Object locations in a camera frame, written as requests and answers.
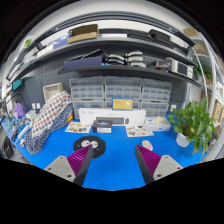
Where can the white and pink computer mouse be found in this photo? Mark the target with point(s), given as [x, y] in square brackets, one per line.
[147, 145]

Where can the left illustrated card sheet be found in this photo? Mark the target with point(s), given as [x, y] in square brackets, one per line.
[77, 127]

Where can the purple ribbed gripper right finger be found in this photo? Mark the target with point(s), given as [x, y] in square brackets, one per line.
[153, 166]

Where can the green potted plant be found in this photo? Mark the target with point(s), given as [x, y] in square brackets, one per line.
[194, 123]

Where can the dark shelf board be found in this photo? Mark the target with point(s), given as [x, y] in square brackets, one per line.
[128, 71]
[106, 45]

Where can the right grey drawer cabinet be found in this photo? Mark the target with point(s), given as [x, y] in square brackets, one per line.
[155, 97]

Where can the yellow and blue box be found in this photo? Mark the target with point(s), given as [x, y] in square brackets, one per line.
[122, 104]

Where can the lower dark shelf board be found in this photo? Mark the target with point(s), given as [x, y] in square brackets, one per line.
[128, 71]

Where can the blue desk mat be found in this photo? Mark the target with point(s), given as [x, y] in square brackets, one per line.
[117, 168]

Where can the grey drawer cabinet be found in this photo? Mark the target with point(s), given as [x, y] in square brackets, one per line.
[87, 93]
[126, 87]
[155, 97]

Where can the middle grey drawer cabinet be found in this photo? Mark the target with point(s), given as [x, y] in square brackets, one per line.
[126, 87]

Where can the patterned fabric cover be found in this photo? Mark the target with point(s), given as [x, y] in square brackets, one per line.
[55, 114]

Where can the upper dark shelf board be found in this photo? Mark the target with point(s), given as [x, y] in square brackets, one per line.
[106, 45]

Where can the illustrated card sheet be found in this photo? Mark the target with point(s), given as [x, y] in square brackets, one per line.
[77, 127]
[138, 131]

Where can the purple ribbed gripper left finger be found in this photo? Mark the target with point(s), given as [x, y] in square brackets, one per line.
[74, 167]

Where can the left grey drawer cabinet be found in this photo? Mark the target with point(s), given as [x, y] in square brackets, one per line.
[87, 93]

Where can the brown cardboard box on shelf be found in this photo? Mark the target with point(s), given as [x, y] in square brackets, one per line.
[83, 33]

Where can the white long keyboard box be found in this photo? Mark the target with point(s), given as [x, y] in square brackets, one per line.
[134, 117]

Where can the right illustrated card sheet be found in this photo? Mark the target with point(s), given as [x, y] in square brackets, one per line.
[138, 131]

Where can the white small product box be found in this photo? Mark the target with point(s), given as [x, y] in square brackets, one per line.
[157, 124]

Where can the small black box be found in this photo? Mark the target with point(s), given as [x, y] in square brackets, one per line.
[102, 126]

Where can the white device on shelf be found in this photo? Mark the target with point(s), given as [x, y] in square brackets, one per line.
[180, 68]

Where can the dark blue flat box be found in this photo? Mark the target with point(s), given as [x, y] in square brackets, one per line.
[91, 59]

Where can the white plant pot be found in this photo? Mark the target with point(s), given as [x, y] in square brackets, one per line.
[181, 140]

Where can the purple bag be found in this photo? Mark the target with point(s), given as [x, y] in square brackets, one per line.
[19, 110]

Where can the white woven basket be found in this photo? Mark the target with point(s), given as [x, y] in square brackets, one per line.
[51, 90]

